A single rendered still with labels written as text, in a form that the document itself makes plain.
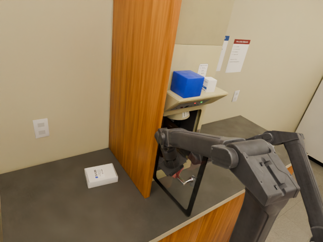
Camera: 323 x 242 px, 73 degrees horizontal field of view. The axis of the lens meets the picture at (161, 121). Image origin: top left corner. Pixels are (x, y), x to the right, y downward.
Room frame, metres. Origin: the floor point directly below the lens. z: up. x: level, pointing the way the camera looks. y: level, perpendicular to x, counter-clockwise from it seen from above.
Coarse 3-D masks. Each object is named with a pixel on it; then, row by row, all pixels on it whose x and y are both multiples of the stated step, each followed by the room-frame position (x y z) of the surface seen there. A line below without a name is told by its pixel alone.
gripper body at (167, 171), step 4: (180, 156) 0.74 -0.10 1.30; (164, 160) 0.69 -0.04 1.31; (168, 160) 0.67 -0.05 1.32; (172, 160) 0.67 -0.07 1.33; (176, 160) 0.69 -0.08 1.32; (180, 160) 0.72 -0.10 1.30; (184, 160) 0.72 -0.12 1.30; (160, 164) 0.71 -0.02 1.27; (164, 164) 0.71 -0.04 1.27; (168, 164) 0.68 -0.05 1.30; (172, 164) 0.68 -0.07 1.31; (176, 164) 0.69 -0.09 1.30; (180, 164) 0.70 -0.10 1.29; (160, 168) 0.70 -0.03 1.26; (164, 168) 0.69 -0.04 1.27; (168, 168) 0.69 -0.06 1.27; (172, 168) 0.69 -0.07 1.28; (176, 168) 0.69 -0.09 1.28; (164, 172) 0.67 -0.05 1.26; (168, 172) 0.67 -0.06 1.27
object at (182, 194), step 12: (168, 120) 0.89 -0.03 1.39; (192, 156) 0.75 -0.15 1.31; (204, 156) 0.70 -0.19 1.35; (156, 168) 0.91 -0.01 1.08; (192, 168) 0.73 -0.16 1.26; (204, 168) 0.69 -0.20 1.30; (156, 180) 0.89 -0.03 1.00; (168, 180) 0.83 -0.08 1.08; (168, 192) 0.81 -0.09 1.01; (180, 192) 0.76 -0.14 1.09; (192, 192) 0.71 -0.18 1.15; (180, 204) 0.74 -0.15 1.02; (192, 204) 0.69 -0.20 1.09
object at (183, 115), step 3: (174, 114) 1.05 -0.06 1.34; (177, 114) 1.05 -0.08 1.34; (180, 114) 1.05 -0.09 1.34; (183, 114) 1.06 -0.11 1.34; (186, 114) 1.08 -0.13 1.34; (189, 114) 1.12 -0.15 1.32; (168, 117) 1.04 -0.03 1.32; (171, 117) 1.04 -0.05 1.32; (174, 117) 1.04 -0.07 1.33; (177, 117) 1.04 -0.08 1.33; (180, 117) 1.05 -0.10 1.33; (183, 117) 1.05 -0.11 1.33; (186, 117) 1.07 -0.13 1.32
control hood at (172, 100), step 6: (168, 90) 0.94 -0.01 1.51; (216, 90) 1.05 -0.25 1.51; (222, 90) 1.06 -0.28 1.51; (168, 96) 0.90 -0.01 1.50; (174, 96) 0.88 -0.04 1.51; (204, 96) 0.94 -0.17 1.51; (210, 96) 0.96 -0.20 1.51; (216, 96) 0.99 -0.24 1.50; (222, 96) 1.03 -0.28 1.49; (168, 102) 0.89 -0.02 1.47; (174, 102) 0.86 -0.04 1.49; (180, 102) 0.85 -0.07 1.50; (186, 102) 0.89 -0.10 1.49; (210, 102) 1.07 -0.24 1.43; (168, 108) 0.89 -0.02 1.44
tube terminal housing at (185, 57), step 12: (180, 48) 0.97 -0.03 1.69; (192, 48) 1.01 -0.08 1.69; (204, 48) 1.06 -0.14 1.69; (216, 48) 1.11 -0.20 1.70; (180, 60) 0.98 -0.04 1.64; (192, 60) 1.02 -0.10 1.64; (204, 60) 1.07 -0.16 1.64; (216, 60) 1.12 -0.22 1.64; (168, 84) 0.95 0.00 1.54; (192, 108) 1.06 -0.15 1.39; (204, 108) 1.12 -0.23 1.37
